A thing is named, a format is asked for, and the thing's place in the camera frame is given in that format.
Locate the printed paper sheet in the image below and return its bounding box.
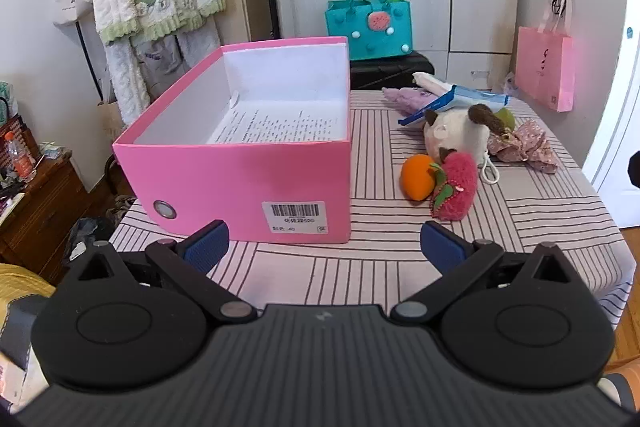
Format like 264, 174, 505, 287
207, 104, 346, 145

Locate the plastic bottle orange label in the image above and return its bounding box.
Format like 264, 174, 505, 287
5, 132, 37, 182

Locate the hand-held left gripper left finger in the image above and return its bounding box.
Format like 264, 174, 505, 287
65, 220, 258, 323

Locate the striped tablecloth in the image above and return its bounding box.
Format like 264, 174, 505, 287
107, 89, 633, 333

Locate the blue wet wipes pack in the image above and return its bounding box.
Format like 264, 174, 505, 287
398, 86, 508, 126

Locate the black suitcase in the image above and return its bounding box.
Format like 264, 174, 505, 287
349, 51, 435, 92

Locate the wooden nightstand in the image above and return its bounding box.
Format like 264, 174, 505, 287
0, 152, 93, 283

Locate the green makeup sponge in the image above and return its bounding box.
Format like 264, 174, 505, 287
492, 107, 516, 132

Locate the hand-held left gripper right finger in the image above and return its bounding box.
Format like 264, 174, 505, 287
391, 221, 583, 323

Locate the brown paper bag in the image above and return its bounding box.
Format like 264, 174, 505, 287
97, 99, 126, 142

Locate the white tissue pack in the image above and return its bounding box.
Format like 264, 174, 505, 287
412, 71, 456, 95

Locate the pink paper bag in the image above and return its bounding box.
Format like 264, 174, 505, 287
515, 0, 575, 114

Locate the pink cardboard box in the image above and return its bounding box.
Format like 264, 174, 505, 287
112, 37, 353, 245

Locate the yellow blanket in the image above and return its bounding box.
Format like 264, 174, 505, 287
0, 263, 57, 310

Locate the teal felt handbag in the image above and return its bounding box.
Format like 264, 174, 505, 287
325, 0, 415, 62

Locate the white door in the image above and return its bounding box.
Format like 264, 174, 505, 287
582, 0, 640, 228

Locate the pink strawberry plush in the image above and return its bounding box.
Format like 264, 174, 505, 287
429, 150, 480, 222

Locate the white brown plush toy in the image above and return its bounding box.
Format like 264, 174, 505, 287
424, 103, 503, 185

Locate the purple plush toy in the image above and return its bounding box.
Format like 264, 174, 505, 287
382, 87, 441, 112

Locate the orange plush fruit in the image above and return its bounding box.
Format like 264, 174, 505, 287
400, 155, 441, 202

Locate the grey fleece garment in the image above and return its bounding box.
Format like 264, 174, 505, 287
106, 14, 222, 125

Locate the floral fabric scrunchie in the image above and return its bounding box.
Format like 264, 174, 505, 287
487, 119, 561, 175

